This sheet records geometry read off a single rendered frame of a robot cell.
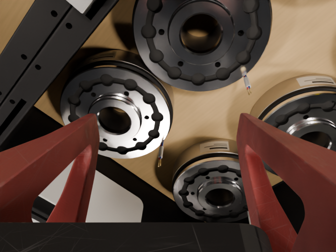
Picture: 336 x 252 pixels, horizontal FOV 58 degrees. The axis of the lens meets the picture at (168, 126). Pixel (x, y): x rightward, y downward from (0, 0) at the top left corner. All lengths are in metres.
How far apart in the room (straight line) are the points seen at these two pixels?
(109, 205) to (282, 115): 0.19
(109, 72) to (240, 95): 0.12
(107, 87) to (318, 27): 0.18
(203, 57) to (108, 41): 0.09
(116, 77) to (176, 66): 0.05
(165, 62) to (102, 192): 0.15
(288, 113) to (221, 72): 0.07
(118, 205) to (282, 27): 0.23
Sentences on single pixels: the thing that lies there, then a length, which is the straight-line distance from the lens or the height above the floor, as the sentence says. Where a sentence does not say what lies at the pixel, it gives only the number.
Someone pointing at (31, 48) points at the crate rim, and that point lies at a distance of 0.19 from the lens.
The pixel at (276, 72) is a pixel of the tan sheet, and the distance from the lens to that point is 0.29.
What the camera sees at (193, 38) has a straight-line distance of 0.26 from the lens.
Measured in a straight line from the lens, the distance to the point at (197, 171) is 0.31.
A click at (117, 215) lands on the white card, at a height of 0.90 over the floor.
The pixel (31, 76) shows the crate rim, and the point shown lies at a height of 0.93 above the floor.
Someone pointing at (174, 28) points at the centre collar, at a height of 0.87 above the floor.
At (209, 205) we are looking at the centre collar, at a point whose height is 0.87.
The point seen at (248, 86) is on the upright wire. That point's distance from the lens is 0.24.
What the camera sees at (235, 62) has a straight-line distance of 0.25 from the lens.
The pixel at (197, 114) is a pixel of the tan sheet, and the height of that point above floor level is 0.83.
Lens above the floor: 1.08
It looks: 53 degrees down
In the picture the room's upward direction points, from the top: 173 degrees counter-clockwise
